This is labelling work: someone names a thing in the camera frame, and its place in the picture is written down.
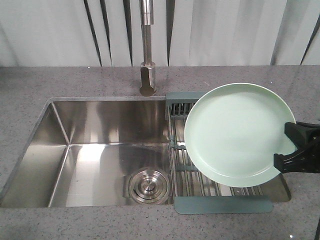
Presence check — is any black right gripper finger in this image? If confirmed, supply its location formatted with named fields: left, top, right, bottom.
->
left=273, top=142, right=320, bottom=173
left=284, top=121, right=320, bottom=149

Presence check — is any light green round plate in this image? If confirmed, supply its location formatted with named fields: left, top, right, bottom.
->
left=184, top=83, right=296, bottom=188

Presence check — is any grey-green sink dish rack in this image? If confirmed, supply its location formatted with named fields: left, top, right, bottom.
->
left=165, top=91, right=273, bottom=215

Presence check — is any steel sink drain cover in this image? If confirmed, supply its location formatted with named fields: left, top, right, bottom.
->
left=128, top=167, right=171, bottom=205

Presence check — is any steel kitchen faucet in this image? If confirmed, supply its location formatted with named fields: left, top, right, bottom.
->
left=139, top=0, right=156, bottom=97

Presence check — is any stainless steel sink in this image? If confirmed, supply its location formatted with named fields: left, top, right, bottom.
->
left=0, top=98, right=291, bottom=208

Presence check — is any white pleated curtain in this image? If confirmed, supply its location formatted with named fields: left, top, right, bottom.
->
left=0, top=0, right=320, bottom=67

